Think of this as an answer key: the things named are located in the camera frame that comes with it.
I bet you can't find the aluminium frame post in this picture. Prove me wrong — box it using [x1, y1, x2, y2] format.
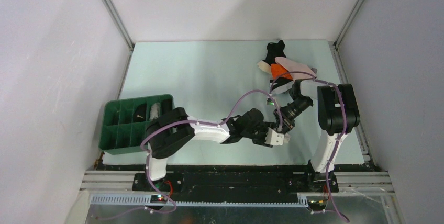
[102, 0, 135, 51]
[333, 0, 366, 50]

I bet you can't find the green divided storage tray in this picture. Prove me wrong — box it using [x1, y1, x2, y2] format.
[98, 94, 174, 155]

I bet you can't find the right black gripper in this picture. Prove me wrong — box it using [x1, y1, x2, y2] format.
[273, 96, 313, 135]

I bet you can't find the cream underwear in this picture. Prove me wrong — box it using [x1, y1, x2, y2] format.
[257, 60, 272, 75]

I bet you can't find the white pink-trimmed underwear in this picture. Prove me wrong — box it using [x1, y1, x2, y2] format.
[283, 133, 291, 144]

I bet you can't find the orange underwear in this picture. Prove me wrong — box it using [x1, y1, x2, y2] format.
[271, 63, 293, 80]

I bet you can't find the light pink underwear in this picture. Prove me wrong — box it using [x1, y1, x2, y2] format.
[275, 57, 317, 80]

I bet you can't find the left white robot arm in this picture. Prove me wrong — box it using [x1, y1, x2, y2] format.
[141, 107, 277, 191]

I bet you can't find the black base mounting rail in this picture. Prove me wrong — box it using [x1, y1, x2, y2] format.
[153, 165, 339, 204]

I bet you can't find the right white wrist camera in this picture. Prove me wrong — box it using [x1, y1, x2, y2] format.
[266, 98, 276, 106]

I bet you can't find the black white striped underwear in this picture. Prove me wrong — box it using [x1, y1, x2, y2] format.
[269, 77, 294, 95]

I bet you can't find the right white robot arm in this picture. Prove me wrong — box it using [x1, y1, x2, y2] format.
[273, 80, 360, 192]

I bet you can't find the left aluminium frame post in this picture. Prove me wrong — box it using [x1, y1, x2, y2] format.
[102, 0, 135, 51]

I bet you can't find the right aluminium frame post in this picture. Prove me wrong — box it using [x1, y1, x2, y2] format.
[333, 0, 366, 50]

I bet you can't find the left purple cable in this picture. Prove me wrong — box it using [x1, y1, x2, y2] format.
[139, 89, 283, 214]

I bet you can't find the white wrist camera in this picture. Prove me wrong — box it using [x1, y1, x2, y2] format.
[265, 128, 286, 146]
[266, 98, 276, 106]

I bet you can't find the rolled white underwear in tray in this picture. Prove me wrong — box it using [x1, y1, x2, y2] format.
[149, 103, 161, 121]

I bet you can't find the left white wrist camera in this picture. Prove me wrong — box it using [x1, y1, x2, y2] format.
[265, 128, 286, 146]

